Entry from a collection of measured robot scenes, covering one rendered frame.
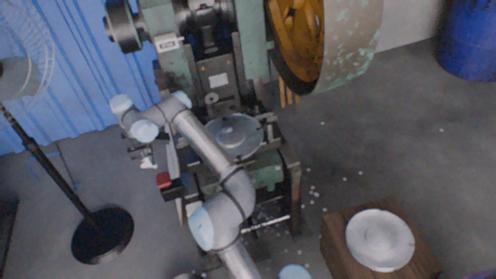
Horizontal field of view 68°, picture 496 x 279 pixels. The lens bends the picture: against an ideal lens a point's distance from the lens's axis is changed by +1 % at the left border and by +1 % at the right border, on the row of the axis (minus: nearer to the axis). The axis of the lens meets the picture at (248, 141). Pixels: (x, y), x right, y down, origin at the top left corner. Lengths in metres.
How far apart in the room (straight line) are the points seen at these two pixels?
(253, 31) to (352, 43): 0.36
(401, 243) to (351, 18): 1.07
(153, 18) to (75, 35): 1.48
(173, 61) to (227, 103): 0.31
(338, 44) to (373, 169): 1.48
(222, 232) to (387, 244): 0.92
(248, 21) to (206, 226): 0.70
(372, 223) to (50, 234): 1.93
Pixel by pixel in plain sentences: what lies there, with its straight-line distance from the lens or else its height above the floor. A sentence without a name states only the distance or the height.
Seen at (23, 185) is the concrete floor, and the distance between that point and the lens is 3.07.
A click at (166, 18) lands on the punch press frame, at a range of 1.25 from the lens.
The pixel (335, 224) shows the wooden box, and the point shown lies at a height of 0.35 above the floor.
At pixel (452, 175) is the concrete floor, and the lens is 2.62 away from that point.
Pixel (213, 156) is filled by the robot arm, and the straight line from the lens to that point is 1.15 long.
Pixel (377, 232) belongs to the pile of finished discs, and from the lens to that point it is 1.81.
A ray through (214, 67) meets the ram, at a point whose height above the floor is 1.13.
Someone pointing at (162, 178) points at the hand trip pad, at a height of 0.76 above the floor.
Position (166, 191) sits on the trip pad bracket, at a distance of 1.60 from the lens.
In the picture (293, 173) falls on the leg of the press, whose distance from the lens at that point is 1.67.
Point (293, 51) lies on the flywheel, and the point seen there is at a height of 1.04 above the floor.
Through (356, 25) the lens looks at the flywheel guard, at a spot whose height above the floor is 1.36.
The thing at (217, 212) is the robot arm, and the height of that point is 1.04.
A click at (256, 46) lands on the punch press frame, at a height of 1.20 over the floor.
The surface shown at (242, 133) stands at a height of 0.79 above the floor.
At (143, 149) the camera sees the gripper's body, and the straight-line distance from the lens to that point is 1.39.
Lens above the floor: 1.93
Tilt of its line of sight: 46 degrees down
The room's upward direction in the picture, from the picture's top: 9 degrees counter-clockwise
